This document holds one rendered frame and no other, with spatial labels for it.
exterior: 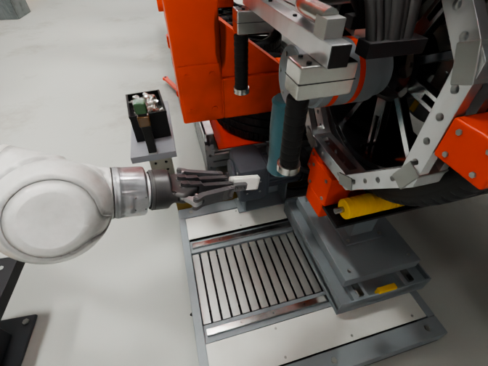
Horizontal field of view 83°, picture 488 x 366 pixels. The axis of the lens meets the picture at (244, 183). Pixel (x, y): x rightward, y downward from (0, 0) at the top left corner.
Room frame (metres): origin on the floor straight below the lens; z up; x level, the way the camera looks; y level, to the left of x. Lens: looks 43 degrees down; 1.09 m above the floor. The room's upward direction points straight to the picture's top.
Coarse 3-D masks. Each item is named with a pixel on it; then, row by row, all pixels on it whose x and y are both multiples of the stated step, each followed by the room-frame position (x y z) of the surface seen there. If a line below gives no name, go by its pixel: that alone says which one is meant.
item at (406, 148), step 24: (432, 24) 0.58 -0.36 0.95; (432, 48) 0.60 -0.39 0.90; (432, 72) 0.58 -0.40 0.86; (384, 96) 0.63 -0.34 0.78; (408, 96) 0.59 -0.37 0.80; (432, 96) 0.52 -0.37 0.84; (336, 120) 0.76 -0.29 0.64; (360, 120) 0.77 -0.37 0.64; (384, 120) 0.62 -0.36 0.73; (408, 120) 0.56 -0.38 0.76; (360, 144) 0.67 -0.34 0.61; (384, 144) 0.67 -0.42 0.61; (408, 144) 0.52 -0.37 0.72
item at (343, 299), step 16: (288, 208) 0.82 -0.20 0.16; (304, 224) 0.74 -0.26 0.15; (304, 240) 0.66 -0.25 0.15; (320, 256) 0.58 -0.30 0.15; (320, 272) 0.52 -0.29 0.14; (400, 272) 0.51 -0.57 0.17; (416, 272) 0.52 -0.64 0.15; (336, 288) 0.46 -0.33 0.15; (352, 288) 0.45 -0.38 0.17; (368, 288) 0.46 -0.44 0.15; (384, 288) 0.44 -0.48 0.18; (400, 288) 0.45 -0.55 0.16; (416, 288) 0.47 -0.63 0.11; (336, 304) 0.40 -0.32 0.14; (352, 304) 0.40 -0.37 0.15; (368, 304) 0.42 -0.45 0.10
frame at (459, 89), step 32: (448, 0) 0.45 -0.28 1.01; (480, 0) 0.42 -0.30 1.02; (448, 32) 0.43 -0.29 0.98; (480, 32) 0.39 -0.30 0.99; (480, 64) 0.37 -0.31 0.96; (448, 96) 0.38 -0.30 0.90; (480, 96) 0.38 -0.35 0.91; (320, 128) 0.74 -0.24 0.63; (448, 128) 0.36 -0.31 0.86; (352, 160) 0.59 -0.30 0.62; (416, 160) 0.39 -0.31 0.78
